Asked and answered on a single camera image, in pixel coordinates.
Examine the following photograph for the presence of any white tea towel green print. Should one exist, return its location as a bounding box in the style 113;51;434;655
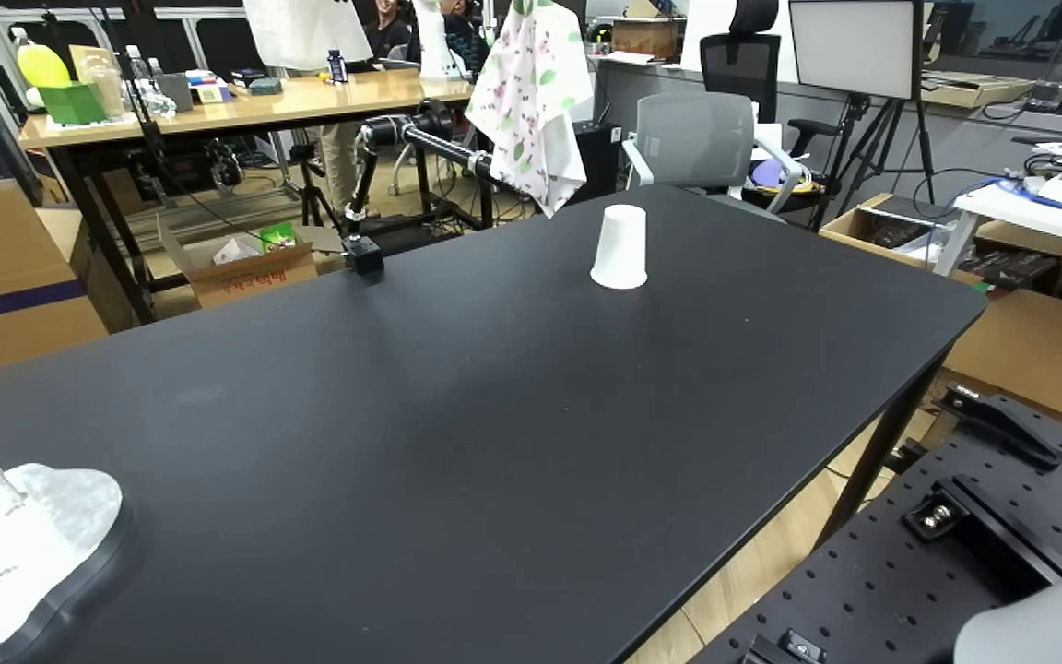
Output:
463;0;596;222

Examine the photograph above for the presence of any white paper cup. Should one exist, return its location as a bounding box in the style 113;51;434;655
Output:
585;204;652;295

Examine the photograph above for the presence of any grey office chair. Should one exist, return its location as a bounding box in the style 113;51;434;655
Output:
618;89;813;207

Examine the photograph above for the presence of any open cardboard box with items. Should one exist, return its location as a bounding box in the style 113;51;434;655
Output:
177;222;320;311

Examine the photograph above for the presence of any long wooden table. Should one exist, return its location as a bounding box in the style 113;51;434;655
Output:
16;67;489;325

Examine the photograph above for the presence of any black office chair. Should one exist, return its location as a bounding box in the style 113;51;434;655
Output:
696;0;787;121

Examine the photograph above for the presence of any wooden tray with black devices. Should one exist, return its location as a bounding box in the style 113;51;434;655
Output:
819;189;988;275

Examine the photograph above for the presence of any white sheet on stand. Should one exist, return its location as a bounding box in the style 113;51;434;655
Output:
239;0;375;73

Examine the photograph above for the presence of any white board on tripod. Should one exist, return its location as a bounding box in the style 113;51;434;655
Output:
787;0;944;233

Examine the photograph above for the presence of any black perforated breadboard table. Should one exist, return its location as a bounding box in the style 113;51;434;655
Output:
693;419;1062;664

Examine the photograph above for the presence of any flat plain cardboard box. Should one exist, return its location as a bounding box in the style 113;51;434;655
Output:
942;287;1062;419

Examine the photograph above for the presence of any white desk with papers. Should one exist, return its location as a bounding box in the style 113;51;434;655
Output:
951;136;1062;264

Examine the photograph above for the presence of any large cardboard box blue stripe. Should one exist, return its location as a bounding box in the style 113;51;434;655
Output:
0;178;109;383

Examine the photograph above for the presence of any yellow green bag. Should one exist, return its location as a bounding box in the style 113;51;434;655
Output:
10;27;82;94

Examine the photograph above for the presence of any grey chair backrest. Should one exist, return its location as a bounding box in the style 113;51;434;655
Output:
951;547;1062;664

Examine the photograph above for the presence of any black camera tripod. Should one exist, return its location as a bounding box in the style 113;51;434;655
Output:
288;140;350;243

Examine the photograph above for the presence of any black square mount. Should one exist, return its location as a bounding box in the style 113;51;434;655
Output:
899;478;993;547

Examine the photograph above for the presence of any black clamp bracket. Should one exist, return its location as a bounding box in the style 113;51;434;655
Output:
935;383;1062;473

